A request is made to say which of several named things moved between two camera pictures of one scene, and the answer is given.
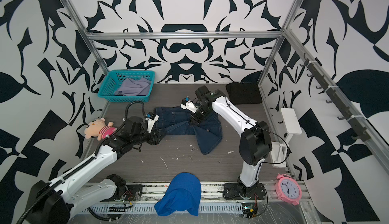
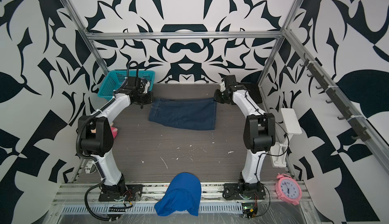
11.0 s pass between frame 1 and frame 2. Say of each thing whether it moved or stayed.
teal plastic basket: stayed
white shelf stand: stayed
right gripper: moved
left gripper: moved
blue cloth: stayed
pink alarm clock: stayed
